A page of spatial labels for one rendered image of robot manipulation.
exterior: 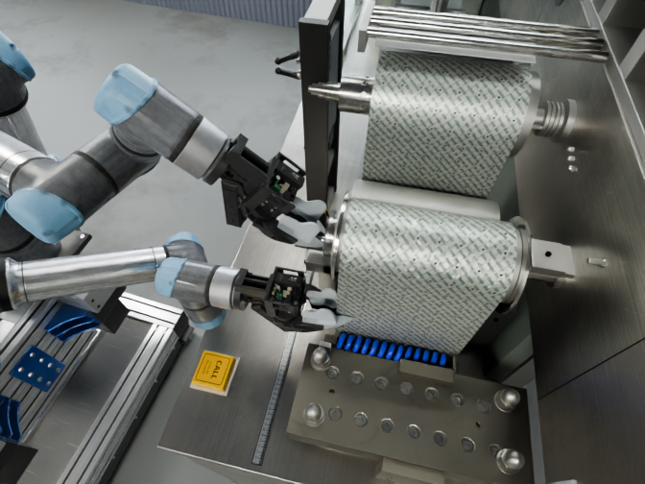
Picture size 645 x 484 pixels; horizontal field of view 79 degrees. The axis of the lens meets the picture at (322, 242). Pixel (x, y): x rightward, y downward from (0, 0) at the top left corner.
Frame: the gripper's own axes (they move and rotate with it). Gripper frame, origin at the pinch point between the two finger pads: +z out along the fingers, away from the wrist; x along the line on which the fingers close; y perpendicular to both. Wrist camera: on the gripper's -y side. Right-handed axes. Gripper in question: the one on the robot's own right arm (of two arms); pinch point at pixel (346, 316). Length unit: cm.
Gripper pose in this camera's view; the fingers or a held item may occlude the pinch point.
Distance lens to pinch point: 72.5
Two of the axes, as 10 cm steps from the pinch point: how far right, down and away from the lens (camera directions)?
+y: 0.0, -5.8, -8.1
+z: 9.8, 1.7, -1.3
